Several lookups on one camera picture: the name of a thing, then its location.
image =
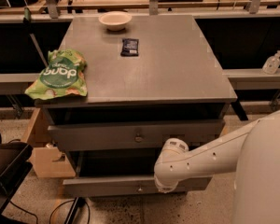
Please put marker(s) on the grey top drawer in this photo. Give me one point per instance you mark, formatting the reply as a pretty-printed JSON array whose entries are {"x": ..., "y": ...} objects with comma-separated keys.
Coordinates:
[{"x": 127, "y": 135}]

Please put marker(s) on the clear soap dispenser bottle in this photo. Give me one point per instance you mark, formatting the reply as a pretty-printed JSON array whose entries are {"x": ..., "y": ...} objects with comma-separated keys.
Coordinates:
[{"x": 272, "y": 64}]

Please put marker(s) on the green snack bag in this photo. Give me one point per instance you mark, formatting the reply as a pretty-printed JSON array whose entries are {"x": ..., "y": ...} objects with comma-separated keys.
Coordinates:
[{"x": 62, "y": 77}]

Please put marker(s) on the white bowl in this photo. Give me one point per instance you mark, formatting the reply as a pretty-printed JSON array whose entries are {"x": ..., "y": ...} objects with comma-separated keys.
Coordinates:
[{"x": 115, "y": 20}]

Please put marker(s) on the dark blue snack packet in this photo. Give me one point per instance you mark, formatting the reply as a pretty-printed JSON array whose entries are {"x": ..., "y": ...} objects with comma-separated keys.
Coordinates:
[{"x": 129, "y": 47}]

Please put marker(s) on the grey drawer cabinet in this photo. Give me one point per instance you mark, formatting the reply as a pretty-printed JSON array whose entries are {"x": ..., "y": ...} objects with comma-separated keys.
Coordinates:
[{"x": 175, "y": 77}]

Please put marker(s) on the grey drawer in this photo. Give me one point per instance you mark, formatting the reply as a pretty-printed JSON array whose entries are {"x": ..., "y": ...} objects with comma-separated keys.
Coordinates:
[
  {"x": 127, "y": 135},
  {"x": 117, "y": 172}
]

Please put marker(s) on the wooden box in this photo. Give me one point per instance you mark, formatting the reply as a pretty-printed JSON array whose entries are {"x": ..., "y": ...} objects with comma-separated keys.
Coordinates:
[{"x": 47, "y": 160}]

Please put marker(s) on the black tray stand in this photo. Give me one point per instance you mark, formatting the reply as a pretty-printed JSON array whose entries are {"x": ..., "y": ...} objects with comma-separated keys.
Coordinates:
[{"x": 14, "y": 167}]

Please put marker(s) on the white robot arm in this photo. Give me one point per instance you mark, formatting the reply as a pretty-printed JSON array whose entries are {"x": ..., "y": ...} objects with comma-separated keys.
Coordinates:
[{"x": 251, "y": 152}]

